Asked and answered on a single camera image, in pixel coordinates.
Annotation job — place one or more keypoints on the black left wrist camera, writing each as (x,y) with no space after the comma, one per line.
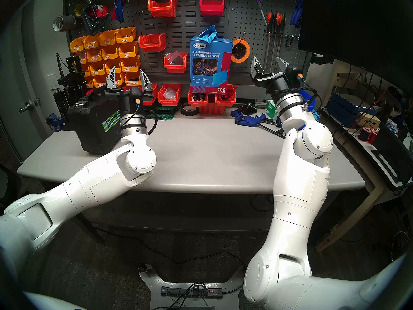
(136,94)

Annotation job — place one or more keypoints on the brown cardboard box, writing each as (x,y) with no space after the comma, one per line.
(368,121)

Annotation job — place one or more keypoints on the black monitor mount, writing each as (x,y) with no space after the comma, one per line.
(322,59)

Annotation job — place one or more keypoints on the blue microfiber cloth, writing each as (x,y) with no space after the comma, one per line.
(209,33)

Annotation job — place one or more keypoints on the yellow screw bin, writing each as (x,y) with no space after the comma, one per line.
(97,70)
(89,83)
(113,65)
(108,40)
(86,71)
(77,47)
(82,58)
(110,55)
(130,67)
(132,80)
(94,57)
(128,52)
(120,80)
(92,44)
(99,81)
(125,38)

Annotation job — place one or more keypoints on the black power strip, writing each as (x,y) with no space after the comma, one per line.
(177,292)

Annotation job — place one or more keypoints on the black carabiner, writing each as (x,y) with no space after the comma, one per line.
(285,42)

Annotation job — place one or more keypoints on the blue storage box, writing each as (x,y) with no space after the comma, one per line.
(342,109)

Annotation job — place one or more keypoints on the orange tape roll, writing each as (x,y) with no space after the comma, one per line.
(247,51)

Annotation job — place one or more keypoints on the white light switch plate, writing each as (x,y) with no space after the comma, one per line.
(51,82)

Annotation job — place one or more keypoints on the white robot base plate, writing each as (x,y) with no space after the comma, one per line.
(155,290)

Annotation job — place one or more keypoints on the blue bench vise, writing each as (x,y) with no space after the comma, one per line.
(55,122)

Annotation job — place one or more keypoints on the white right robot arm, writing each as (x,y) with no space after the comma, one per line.
(303,190)

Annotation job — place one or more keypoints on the black tool box green sticker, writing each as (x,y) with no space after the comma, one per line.
(93,131)

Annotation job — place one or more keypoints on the yellow tape roll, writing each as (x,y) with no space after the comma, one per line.
(77,10)

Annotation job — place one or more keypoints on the clear bag of parts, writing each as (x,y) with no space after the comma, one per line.
(169,93)
(174,58)

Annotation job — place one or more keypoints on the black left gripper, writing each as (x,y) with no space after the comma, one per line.
(124,106)

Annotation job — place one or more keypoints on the blue cleaning cloths box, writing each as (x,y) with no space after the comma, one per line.
(211,64)

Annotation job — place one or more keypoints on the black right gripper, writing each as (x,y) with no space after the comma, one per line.
(274,81)

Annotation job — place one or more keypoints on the grey duct tape roll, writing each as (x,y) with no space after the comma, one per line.
(67,22)

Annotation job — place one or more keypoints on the black monitor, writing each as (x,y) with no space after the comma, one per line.
(355,28)

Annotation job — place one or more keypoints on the red white hand tool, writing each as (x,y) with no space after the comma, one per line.
(101,11)

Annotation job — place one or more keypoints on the green white wipes box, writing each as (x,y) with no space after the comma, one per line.
(270,109)

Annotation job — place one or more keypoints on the dark pegboard wall panel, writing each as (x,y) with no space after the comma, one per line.
(187,25)

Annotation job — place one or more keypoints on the blue plastic object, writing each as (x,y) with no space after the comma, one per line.
(306,99)

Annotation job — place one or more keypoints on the black white equipment case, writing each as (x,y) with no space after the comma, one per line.
(393,154)

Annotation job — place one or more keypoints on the red plastic bin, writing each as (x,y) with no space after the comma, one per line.
(169,102)
(155,99)
(226,103)
(197,103)
(176,68)
(212,8)
(163,10)
(151,44)

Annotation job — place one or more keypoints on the black metal clamp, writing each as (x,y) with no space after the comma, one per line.
(88,20)

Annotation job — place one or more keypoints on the dark table leg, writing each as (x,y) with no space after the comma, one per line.
(92,230)

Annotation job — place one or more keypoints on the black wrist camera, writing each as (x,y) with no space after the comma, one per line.
(295,72)
(136,94)

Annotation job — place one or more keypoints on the orange black screwdriver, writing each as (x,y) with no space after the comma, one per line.
(283,20)
(277,20)
(269,20)

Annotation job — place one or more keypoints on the blue bar clamp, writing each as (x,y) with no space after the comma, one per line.
(248,120)

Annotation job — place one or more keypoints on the black tape roll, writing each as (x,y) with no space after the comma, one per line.
(188,114)

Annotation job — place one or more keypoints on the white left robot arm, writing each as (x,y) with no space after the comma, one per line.
(96,183)

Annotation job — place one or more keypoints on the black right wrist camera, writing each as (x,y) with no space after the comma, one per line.
(295,72)

